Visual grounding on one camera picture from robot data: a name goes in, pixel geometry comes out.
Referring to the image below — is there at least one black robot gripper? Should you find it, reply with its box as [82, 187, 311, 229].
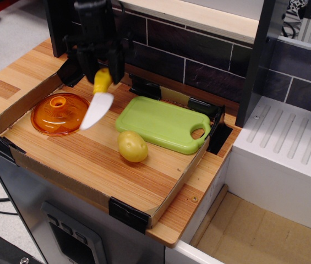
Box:
[63, 1, 133, 84]

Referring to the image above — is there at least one yellow handled white toy knife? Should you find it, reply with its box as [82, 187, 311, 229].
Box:
[79, 68, 114, 130]

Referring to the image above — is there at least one green plastic cutting board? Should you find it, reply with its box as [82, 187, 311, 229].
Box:
[116, 96, 211, 155]

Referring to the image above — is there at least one cardboard fence with black tape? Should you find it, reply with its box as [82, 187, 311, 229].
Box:
[0, 51, 234, 235]

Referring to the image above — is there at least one orange transparent pot lid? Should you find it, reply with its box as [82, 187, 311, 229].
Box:
[31, 93, 89, 136]

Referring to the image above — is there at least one yellow toy potato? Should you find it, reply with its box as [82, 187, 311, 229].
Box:
[117, 131, 148, 163]

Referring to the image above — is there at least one silver toy oven front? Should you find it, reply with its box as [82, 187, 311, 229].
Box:
[0, 156, 165, 263]

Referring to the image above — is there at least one white toy sink drainboard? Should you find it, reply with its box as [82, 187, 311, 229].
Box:
[226, 97, 311, 228]

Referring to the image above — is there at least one dark grey vertical post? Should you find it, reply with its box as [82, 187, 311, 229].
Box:
[236, 1, 288, 128]

